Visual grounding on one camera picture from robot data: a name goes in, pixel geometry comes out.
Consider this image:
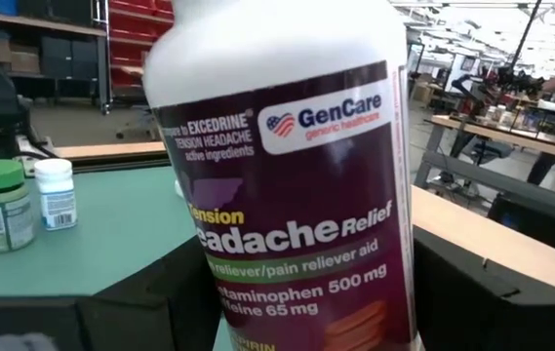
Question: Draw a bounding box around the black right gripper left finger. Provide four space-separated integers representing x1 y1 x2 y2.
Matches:
77 237 223 351

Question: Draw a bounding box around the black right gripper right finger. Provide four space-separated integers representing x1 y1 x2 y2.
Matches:
412 224 555 351

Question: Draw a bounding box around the small white bottle blue label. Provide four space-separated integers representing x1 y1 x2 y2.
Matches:
33 158 79 231

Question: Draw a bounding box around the large white bottle purple label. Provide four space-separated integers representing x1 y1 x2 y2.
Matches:
141 0 424 351

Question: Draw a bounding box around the green-capped medicine bottle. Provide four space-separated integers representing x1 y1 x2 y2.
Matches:
0 159 37 254

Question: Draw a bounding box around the wooden table side plank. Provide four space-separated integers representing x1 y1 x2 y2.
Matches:
52 140 167 160

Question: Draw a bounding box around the background wooden work table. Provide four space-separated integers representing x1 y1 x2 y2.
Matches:
425 114 555 165

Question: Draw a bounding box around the red storage shelving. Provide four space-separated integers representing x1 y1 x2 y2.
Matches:
108 0 176 101

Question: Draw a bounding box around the wooden storage rack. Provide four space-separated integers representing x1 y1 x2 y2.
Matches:
0 0 111 116

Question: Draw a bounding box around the wooden shelf black frame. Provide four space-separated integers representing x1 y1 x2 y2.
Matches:
411 183 555 301

